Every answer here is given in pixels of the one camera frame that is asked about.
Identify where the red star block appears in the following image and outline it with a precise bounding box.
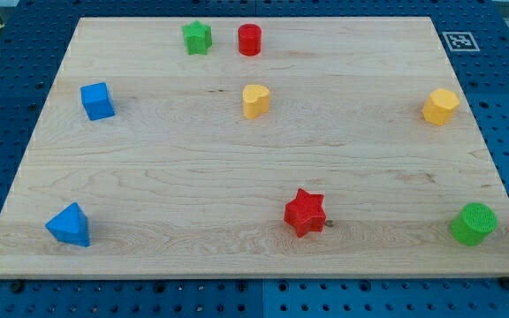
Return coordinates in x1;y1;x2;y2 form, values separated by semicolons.
284;188;326;238

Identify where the green star block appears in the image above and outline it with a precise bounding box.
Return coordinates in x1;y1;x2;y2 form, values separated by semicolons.
181;20;212;55

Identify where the yellow heart block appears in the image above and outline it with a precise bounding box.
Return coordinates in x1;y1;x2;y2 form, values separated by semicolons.
242;84;270;119

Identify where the wooden board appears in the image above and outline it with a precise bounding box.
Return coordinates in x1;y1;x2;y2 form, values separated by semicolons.
0;17;509;279

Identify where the red cylinder block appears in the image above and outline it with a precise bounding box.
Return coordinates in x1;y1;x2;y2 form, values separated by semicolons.
238;24;262;57

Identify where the blue cube block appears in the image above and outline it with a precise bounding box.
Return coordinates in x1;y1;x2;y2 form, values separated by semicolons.
80;82;115;121

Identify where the yellow hexagon block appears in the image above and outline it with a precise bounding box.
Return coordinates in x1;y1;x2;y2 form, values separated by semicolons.
422;88;460;125

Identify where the blue triangle block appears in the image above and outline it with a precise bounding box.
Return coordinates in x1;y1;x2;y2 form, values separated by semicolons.
45;202;91;247

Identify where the green cylinder block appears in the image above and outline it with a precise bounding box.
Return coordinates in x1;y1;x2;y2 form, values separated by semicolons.
450;202;498;246

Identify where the white fiducial marker tag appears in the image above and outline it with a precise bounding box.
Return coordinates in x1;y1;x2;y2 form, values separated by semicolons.
443;31;480;52

